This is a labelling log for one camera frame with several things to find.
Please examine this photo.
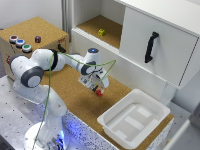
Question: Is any yellow block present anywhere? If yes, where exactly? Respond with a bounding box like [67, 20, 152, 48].
[97, 28, 106, 37]

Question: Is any black door handle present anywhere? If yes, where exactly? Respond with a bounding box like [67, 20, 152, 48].
[144, 31, 160, 64]

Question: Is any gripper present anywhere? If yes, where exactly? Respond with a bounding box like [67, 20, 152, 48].
[77, 69, 109, 92]

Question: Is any black drawer handle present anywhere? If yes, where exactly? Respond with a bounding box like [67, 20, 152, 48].
[57, 43, 67, 54]

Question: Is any green button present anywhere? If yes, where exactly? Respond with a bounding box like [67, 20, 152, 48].
[21, 43, 33, 54]

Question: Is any red button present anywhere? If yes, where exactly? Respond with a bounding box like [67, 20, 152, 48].
[8, 34, 19, 45]

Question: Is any purple block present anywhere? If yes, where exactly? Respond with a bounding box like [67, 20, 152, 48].
[34, 35, 42, 44]

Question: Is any blue button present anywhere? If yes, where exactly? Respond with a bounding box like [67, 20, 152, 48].
[15, 38, 26, 49]

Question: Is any white plastic box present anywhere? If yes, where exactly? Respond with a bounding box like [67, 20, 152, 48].
[96, 88, 171, 150]

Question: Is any white sliding door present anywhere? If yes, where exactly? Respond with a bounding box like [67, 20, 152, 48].
[118, 6, 200, 87]

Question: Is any white cabinet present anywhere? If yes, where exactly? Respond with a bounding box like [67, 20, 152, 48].
[70, 0, 200, 107]

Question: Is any green cable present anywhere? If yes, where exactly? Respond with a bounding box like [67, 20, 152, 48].
[32, 51, 117, 150]

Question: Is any pink block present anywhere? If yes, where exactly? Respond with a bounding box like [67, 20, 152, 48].
[95, 88, 104, 98]

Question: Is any wooden drawer box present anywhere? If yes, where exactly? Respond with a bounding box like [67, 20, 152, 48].
[0, 16, 71, 81]

